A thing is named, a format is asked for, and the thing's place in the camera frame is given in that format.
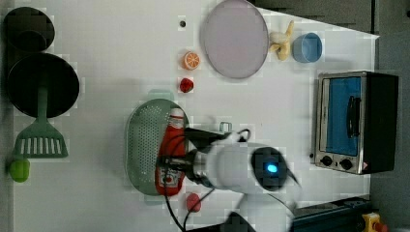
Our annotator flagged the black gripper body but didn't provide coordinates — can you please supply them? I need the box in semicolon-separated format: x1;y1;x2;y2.
174;151;196;177

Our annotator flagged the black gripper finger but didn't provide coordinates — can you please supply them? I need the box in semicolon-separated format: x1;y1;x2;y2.
157;156;175;168

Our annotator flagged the red ketchup bottle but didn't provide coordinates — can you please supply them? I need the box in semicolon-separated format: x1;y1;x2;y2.
155;108;186;196

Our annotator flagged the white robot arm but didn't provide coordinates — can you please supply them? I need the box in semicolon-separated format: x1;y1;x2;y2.
157;131;302;232

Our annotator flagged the green oval strainer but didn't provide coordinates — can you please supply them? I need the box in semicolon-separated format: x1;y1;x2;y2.
125;89;180;204

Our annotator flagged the pink toy fruit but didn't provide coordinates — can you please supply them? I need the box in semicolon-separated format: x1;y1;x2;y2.
186;192;201;213

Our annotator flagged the red strawberry toy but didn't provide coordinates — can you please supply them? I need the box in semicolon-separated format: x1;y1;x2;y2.
180;78;194;93

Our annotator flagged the orange slice toy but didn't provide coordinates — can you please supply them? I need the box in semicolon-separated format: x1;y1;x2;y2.
183;51;200;71

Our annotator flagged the green slotted spatula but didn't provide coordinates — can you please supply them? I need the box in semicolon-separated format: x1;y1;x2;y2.
13;87;69;159

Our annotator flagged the large black pan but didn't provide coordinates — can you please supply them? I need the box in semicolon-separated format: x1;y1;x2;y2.
7;53;79;118

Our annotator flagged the lilac round plate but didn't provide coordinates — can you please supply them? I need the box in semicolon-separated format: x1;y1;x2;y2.
201;0;270;78

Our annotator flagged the green toy pepper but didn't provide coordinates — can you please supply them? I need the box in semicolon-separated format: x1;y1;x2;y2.
9;159;30;183

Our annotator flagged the peeled banana toy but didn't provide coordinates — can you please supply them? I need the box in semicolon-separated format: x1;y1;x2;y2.
269;20;294;61

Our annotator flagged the blue cup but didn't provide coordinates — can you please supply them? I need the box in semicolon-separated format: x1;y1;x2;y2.
292;33;323;63

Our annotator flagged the silver black toaster oven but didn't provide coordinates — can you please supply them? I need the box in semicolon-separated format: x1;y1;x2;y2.
314;72;398;175

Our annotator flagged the yellow red toy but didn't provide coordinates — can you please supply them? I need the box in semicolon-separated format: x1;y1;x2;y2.
362;213;389;232

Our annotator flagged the small black pot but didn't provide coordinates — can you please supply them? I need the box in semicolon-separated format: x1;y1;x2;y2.
4;7;55;52

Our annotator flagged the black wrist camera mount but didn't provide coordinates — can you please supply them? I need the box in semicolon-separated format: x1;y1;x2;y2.
185;128;229;153

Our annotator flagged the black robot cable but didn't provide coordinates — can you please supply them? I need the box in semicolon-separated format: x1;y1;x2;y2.
161;134;217;232

